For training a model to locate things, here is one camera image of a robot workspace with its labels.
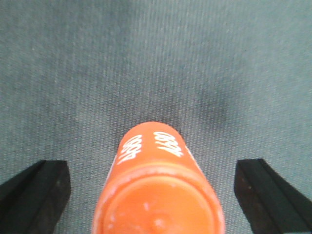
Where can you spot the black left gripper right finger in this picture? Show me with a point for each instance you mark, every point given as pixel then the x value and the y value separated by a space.
pixel 270 204

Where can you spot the orange cylindrical capacitor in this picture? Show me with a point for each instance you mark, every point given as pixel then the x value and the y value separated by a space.
pixel 155 186

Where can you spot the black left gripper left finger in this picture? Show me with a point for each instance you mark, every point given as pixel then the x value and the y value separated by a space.
pixel 33 201

